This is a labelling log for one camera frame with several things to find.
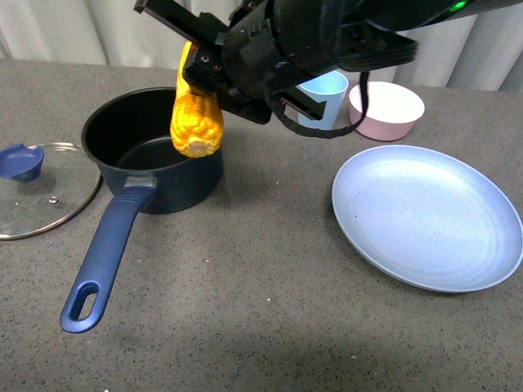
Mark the pink bowl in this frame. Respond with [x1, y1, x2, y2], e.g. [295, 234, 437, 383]
[356, 82, 425, 141]

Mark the glass pot lid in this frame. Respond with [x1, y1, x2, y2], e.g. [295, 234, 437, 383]
[1, 142, 101, 240]

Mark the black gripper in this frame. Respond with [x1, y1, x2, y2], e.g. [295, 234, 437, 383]
[134, 0, 339, 124]

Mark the light blue plate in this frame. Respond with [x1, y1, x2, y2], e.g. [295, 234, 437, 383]
[332, 145, 522, 293]

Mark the yellow corn cob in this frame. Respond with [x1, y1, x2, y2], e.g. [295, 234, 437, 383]
[170, 41, 224, 158]

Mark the light blue cup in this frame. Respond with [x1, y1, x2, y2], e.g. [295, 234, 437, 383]
[297, 71, 349, 131]

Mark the dark blue saucepan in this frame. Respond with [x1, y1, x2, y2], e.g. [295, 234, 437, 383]
[60, 87, 223, 333]

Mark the black sleeved cable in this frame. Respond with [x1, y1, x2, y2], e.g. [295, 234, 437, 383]
[264, 69, 369, 139]

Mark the grey curtain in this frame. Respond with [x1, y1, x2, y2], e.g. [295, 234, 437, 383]
[1, 1, 522, 92]

